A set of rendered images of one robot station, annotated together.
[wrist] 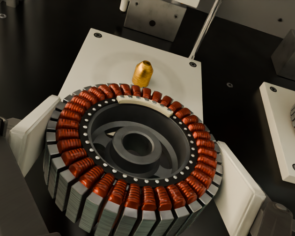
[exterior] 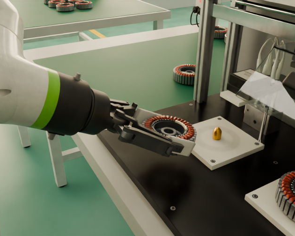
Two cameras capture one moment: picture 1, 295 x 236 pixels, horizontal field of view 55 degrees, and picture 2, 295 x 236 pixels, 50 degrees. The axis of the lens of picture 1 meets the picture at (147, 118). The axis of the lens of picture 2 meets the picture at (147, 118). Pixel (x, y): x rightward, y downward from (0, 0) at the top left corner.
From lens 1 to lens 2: 55 cm
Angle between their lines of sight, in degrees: 56
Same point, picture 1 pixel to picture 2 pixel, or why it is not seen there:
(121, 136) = (166, 128)
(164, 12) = (259, 116)
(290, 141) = (269, 189)
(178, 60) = (249, 139)
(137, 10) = (248, 113)
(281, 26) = not seen: outside the picture
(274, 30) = not seen: outside the picture
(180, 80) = (238, 145)
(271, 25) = not seen: outside the picture
